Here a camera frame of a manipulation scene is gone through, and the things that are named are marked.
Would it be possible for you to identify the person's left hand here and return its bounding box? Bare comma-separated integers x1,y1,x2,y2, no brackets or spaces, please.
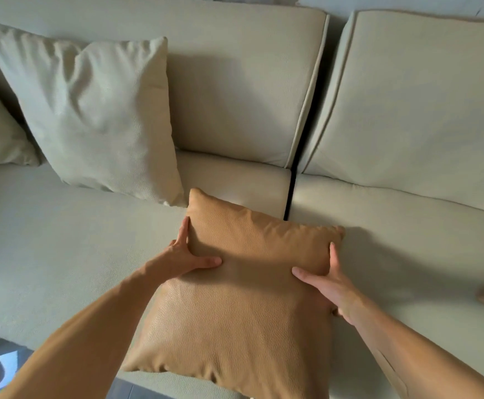
152,216,223,283

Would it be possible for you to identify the person's right hand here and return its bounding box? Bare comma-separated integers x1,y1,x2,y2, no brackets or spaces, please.
291,241,370,327

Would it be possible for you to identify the beige leather sofa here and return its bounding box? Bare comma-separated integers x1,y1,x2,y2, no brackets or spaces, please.
0,0,484,399

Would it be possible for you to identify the person's left forearm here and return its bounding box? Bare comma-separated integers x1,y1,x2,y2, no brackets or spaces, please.
0,263,170,399

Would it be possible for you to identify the person's right forearm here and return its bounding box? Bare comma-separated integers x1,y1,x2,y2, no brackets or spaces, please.
352,302,484,399

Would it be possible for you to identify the long tan forearm tape strip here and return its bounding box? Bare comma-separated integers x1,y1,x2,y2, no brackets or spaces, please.
373,349,409,397

